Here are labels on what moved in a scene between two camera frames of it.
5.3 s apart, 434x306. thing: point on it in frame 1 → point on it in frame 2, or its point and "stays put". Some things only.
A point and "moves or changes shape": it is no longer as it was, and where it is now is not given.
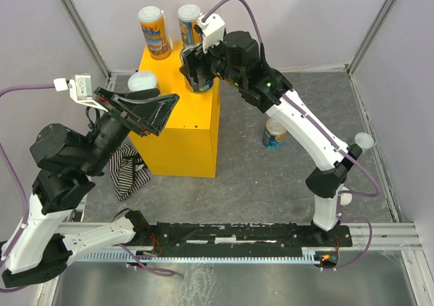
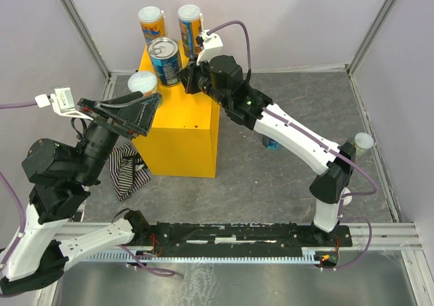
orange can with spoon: x=156 y=32 stays put
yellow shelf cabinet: x=186 y=144 stays put
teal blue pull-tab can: x=202 y=81 moves or changes shape
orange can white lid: x=346 y=199 stays put
